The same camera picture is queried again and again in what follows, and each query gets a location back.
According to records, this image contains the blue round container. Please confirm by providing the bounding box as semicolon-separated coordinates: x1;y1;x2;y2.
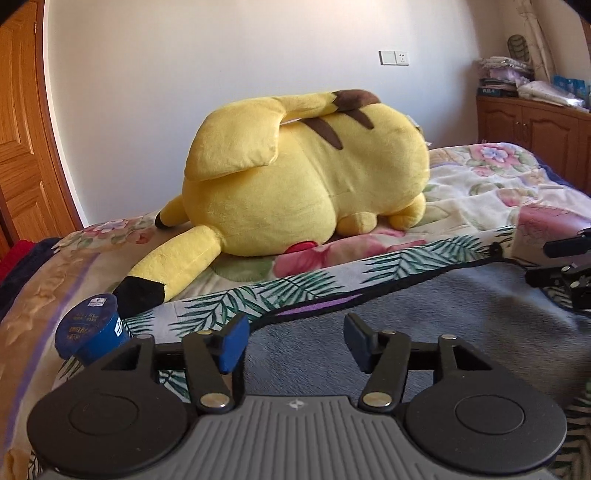
54;294;135;368

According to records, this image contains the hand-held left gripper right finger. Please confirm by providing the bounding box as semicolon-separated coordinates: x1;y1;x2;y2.
345;313;493;409

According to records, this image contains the yellow plush toy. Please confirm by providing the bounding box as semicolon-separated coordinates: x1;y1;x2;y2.
113;88;433;319

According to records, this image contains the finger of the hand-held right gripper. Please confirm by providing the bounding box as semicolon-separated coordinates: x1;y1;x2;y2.
525;262;591;311
543;229;591;258

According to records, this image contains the dark navy cloth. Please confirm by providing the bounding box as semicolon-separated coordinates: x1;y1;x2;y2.
0;237;64;320

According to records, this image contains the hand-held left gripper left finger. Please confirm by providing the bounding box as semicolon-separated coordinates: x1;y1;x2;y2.
99;314;250;413

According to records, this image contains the floral bedspread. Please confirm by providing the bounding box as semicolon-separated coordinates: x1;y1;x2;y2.
0;143;591;480

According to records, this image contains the wooden cabinet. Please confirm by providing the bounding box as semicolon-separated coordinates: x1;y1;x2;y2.
475;94;591;182

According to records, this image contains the blue packet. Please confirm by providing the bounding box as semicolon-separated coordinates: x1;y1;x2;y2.
551;74;591;110

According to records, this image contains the white bagged bedding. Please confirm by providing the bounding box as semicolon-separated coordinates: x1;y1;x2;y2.
516;80;590;110

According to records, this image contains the grey fleece towel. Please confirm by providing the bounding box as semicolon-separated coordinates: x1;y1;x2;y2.
239;257;591;416

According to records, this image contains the stack of folded clothes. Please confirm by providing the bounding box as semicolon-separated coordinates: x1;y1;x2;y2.
478;55;536;89

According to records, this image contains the red cloth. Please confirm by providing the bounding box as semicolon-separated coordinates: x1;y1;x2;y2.
0;240;38;283

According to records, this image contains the wooden door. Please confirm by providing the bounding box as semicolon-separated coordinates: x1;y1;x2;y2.
0;0;91;259

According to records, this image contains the leaf print blanket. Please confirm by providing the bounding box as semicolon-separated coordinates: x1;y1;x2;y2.
59;225;591;468

